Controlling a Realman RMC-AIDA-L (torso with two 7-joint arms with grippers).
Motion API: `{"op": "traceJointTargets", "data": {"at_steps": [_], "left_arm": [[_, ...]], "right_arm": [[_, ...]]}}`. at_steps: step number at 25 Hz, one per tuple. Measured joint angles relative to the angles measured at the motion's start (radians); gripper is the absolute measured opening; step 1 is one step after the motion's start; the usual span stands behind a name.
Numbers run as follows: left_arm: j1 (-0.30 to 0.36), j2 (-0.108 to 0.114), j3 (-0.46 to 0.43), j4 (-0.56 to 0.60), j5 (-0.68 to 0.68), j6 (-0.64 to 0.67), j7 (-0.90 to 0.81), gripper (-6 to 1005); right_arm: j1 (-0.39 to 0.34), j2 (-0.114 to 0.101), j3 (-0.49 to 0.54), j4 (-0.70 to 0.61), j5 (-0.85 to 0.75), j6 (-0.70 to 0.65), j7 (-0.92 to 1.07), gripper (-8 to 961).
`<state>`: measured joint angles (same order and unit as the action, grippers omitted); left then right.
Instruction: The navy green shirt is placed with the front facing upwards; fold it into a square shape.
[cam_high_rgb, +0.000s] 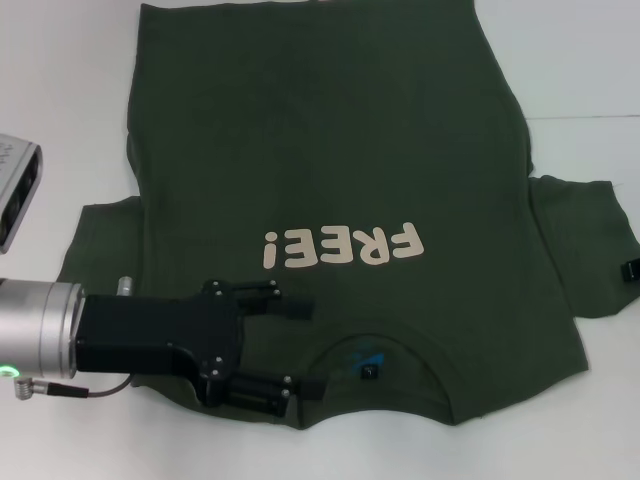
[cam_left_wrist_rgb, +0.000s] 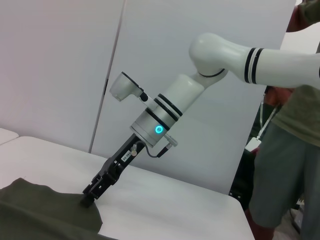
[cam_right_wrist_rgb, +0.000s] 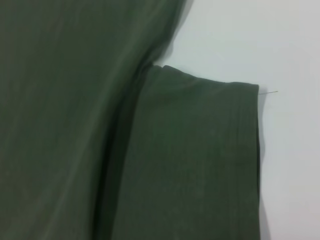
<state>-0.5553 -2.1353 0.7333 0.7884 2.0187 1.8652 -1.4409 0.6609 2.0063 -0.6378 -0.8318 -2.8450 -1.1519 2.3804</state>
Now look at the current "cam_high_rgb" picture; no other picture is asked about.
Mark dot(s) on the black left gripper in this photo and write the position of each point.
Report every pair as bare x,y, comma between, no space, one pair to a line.
150,330

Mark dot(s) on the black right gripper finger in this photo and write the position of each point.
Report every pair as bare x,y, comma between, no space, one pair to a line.
631,271

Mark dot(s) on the dark green FREE t-shirt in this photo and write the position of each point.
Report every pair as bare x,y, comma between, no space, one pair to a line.
320,150

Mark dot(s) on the small silver connector post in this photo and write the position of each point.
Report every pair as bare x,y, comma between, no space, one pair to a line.
125,286

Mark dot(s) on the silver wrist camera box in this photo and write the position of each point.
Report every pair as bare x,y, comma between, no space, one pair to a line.
17,195

